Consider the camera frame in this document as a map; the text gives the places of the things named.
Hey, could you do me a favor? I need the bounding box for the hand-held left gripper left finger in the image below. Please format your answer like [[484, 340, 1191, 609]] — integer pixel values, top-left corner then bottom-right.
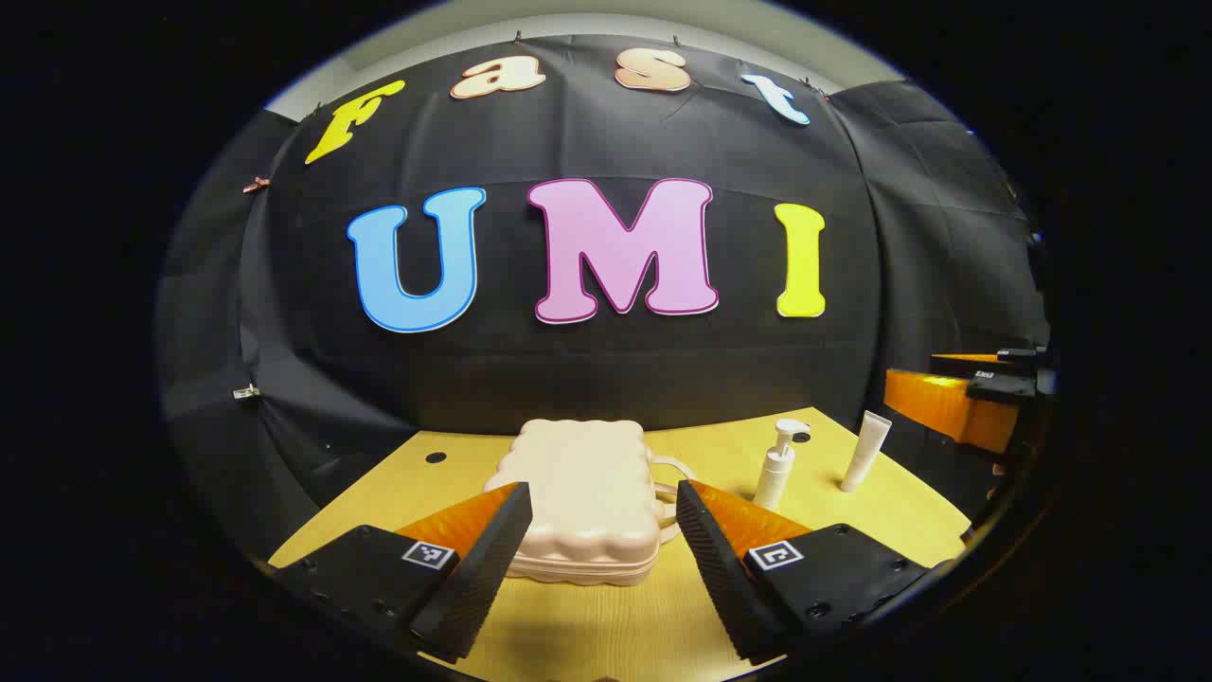
[[270, 481, 534, 664]]

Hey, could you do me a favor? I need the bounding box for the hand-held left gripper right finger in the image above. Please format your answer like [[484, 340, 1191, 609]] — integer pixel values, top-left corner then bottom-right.
[[675, 479, 934, 666]]

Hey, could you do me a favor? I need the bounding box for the white squeeze tube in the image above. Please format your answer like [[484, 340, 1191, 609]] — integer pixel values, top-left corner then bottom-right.
[[840, 410, 893, 494]]

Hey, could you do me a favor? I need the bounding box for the white pump bottle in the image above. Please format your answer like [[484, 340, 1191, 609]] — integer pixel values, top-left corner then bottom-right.
[[753, 419, 811, 511]]

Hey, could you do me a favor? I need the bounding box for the black backdrop cloth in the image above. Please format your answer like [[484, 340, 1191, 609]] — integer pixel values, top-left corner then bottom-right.
[[156, 35, 1052, 560]]

